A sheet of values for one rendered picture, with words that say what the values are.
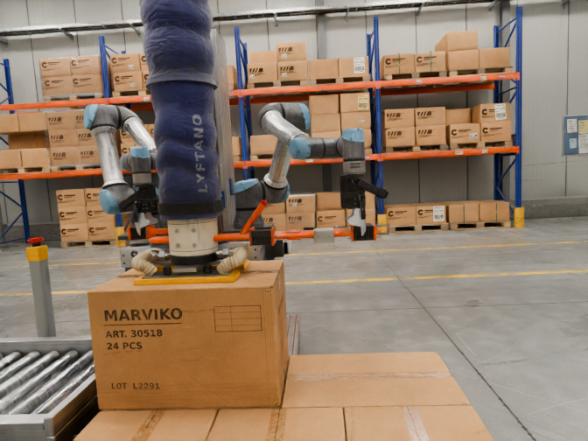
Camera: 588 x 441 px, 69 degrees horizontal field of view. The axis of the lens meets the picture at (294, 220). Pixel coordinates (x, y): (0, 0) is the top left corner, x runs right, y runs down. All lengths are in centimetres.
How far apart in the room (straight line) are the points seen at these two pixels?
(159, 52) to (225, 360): 100
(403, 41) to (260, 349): 959
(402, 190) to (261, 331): 895
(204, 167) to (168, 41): 41
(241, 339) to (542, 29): 1078
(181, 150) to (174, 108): 13
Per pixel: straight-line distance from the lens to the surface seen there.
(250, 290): 134
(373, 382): 161
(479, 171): 1065
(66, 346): 225
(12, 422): 163
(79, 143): 982
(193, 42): 150
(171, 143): 146
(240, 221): 203
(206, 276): 144
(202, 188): 145
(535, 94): 1126
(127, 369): 155
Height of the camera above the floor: 128
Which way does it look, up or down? 6 degrees down
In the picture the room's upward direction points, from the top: 3 degrees counter-clockwise
